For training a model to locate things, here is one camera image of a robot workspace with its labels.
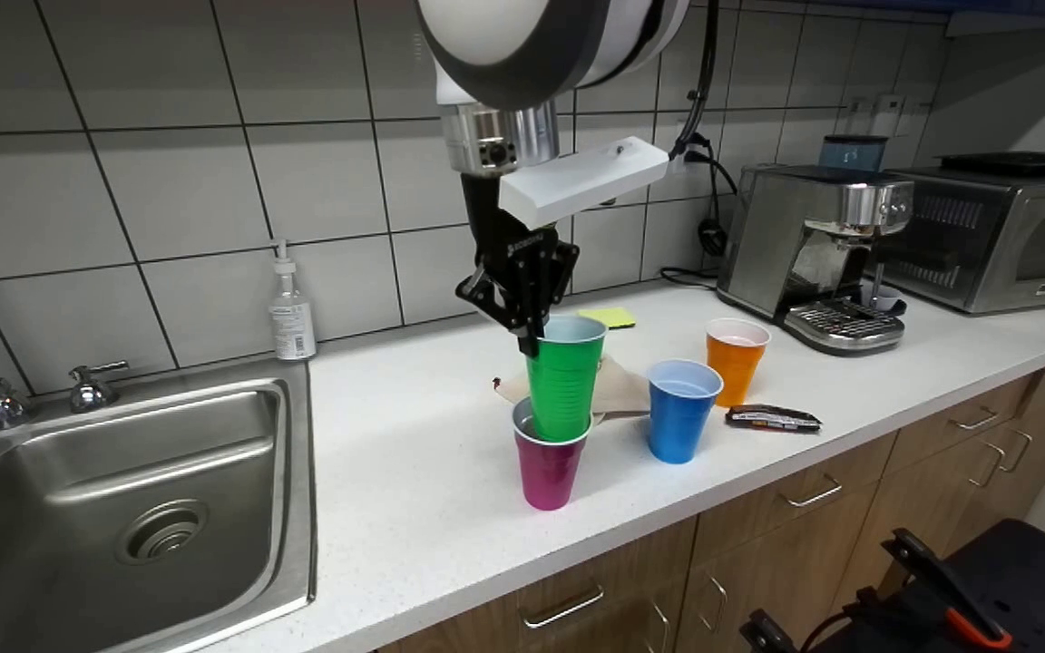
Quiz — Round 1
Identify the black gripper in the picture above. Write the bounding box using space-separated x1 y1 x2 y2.
453 173 585 359

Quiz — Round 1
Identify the green plastic cup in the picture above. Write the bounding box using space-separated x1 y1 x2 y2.
521 313 608 442

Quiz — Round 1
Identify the blue plastic cup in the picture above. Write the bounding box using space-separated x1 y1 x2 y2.
644 355 726 467

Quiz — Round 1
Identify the orange plastic cup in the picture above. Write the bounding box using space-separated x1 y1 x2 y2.
705 314 772 412

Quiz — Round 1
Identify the yellow sponge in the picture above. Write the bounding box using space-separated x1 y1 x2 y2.
578 306 642 332

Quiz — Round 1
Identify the beige folded cloth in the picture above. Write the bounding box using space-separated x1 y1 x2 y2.
488 351 653 424

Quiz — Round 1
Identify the magenta plastic cup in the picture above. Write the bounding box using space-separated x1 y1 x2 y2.
509 394 593 516

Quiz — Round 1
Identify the clear soap pump bottle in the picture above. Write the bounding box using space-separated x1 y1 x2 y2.
266 234 319 365

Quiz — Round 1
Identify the silver espresso machine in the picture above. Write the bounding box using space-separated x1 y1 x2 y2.
713 164 916 359

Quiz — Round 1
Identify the black snack bar wrapper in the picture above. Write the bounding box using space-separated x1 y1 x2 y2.
720 404 824 434

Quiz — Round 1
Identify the wooden cabinet drawer front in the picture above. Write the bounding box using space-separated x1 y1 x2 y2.
373 520 699 653
671 432 899 653
881 372 1042 479

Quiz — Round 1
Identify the small translucent cup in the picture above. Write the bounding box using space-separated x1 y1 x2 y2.
857 277 914 318

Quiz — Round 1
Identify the stainless steel sink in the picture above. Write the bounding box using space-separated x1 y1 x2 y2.
0 359 319 653

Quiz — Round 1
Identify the silver microwave oven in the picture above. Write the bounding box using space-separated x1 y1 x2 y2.
881 147 1045 318

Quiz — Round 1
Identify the black cart with orange parts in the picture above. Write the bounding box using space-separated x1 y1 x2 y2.
737 520 1045 653

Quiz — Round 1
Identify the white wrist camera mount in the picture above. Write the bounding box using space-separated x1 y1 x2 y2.
495 133 671 232

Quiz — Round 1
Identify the chrome tap handle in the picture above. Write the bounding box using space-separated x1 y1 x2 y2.
64 359 134 412

